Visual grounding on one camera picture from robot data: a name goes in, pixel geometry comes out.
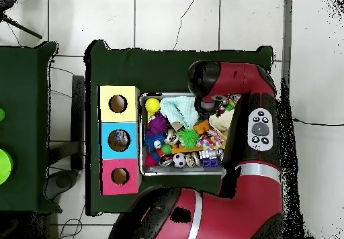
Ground shallow metal mesh bin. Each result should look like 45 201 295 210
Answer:
139 92 225 177

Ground wooden box with three holes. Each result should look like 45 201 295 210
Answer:
97 85 142 196

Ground purple spiky ball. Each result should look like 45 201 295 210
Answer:
146 112 170 136

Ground mint green cloth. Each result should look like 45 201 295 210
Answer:
160 95 200 130

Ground yellow smooth ball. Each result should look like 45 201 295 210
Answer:
144 97 161 114

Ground orange plastic block toy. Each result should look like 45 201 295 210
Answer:
193 119 211 134

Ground black and white soccer ball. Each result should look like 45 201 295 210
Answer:
172 153 187 169

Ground cream yellow cloth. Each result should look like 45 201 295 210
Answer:
208 109 234 132

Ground dark green side table cloth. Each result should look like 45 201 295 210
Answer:
0 41 63 214

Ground large bright green cup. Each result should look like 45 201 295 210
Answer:
0 148 13 185

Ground black tripod leg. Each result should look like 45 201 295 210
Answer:
0 13 43 40

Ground green stringy koosh ball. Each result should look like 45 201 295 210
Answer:
177 128 201 150

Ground black floor cable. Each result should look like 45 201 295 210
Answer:
292 117 344 127

